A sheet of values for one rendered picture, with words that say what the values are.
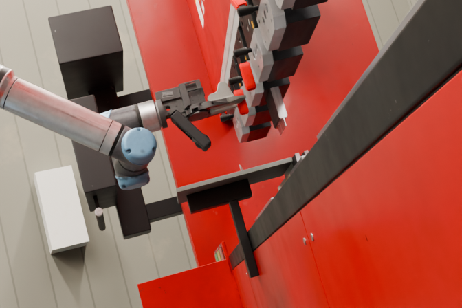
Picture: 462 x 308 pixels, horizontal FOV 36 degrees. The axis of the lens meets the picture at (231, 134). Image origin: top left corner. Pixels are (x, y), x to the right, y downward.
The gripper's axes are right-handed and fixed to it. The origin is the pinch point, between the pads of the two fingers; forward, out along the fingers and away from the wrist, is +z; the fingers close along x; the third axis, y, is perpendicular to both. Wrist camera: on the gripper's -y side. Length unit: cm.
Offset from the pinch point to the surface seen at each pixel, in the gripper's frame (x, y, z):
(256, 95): -5.9, -1.0, 2.9
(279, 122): -5.1, -8.5, 6.5
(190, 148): 81, 9, -10
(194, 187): -13.5, -19.4, -17.0
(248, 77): -20.9, -0.6, -0.1
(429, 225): -120, -43, -8
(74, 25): 95, 71, -40
